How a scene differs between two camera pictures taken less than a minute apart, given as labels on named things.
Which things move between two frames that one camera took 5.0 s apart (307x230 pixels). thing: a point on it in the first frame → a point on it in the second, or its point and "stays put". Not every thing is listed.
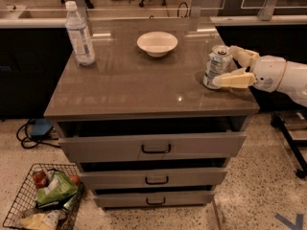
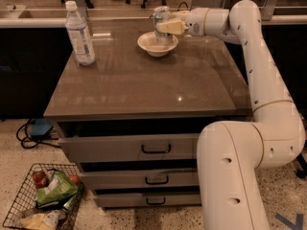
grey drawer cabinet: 139,122 stays put
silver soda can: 221,61 → 161,13
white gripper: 270,73 → 195,23
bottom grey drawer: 154,197 stays put
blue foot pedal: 40,127 stays put
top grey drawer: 154,148 stays put
